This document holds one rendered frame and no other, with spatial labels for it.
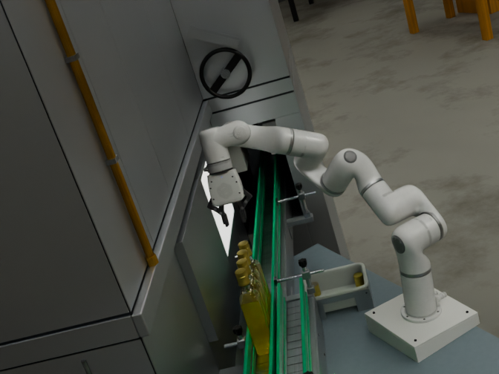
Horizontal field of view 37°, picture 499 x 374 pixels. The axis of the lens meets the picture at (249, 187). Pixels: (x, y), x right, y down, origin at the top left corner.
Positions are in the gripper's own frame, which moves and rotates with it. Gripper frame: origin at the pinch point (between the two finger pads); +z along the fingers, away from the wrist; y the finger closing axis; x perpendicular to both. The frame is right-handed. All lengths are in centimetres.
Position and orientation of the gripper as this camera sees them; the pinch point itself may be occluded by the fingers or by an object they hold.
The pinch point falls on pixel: (234, 218)
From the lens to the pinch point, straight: 232.8
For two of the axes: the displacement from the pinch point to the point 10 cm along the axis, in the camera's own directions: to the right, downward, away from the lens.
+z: 2.6, 9.6, 1.2
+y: 9.6, -2.4, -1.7
